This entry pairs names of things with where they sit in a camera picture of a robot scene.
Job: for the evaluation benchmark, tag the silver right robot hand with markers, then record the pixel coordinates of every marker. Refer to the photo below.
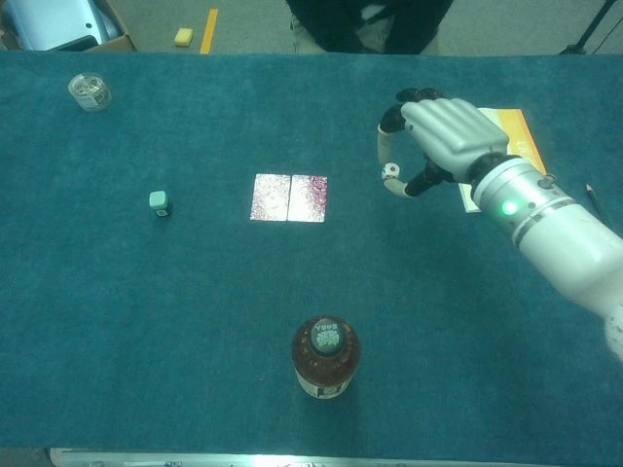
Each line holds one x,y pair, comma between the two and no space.
457,131

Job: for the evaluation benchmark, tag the pencil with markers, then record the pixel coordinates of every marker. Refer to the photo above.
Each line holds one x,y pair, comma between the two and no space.
597,200

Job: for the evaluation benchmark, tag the white and yellow Lexicon book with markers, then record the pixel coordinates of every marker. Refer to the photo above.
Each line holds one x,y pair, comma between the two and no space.
522,127

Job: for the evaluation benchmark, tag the aluminium table edge rail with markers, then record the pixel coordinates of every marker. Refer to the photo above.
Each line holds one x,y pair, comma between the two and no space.
292,459

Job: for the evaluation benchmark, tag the yellow floor tape strip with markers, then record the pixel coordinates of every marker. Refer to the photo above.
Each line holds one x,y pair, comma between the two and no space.
209,30

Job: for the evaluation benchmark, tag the yellow sponge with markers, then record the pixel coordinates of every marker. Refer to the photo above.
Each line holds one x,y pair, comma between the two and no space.
184,36

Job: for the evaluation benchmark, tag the clear jar of paper clips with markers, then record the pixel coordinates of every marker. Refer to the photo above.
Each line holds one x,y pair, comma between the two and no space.
90,92

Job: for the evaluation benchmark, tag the person in black clothes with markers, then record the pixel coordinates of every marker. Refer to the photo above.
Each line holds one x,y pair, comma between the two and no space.
370,24

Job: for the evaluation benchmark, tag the teal table cloth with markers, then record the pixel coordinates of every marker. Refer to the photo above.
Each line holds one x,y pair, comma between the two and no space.
243,292

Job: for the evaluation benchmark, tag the brown glass bottle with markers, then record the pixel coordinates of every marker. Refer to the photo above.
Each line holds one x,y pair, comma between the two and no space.
325,357

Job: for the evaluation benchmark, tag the cardboard box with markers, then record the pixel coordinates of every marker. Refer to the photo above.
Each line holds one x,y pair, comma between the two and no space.
117,41

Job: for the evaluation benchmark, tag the black tripod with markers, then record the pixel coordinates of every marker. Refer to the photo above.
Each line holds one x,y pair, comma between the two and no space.
591,29

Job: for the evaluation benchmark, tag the small white die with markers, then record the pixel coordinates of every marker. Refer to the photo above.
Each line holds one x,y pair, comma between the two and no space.
390,170

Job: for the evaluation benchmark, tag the grey blue device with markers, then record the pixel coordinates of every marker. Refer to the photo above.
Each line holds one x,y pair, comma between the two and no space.
53,24

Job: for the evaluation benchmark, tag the red patterned playing card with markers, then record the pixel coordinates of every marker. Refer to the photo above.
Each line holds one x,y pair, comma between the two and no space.
307,199
270,198

